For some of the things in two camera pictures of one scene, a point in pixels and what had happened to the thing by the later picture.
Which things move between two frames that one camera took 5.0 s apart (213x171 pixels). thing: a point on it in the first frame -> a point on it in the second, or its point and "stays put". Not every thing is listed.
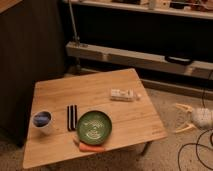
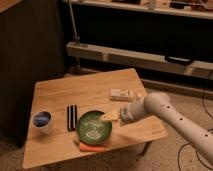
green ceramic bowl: [94, 127] stays put
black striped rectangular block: [72, 117] stays put
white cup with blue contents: [41, 120] stays put
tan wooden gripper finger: [188, 108] -> [111, 116]
